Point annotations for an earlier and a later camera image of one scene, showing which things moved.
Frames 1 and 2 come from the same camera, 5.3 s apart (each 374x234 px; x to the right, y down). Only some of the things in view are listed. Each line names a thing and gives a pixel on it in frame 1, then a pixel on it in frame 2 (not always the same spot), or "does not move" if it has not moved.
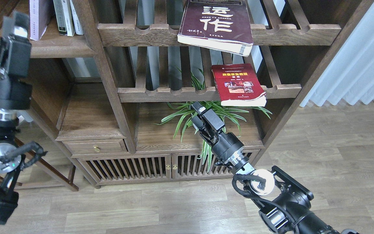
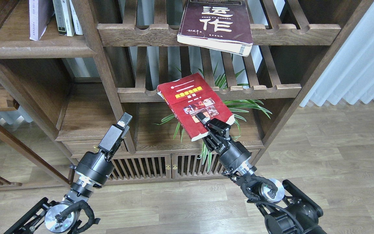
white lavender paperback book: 41,12 does not move
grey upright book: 60,17 does not move
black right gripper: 225,146 does not move
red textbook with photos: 237,85 to 192,95
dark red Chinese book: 225,24 does not move
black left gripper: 10,92 to 97,167
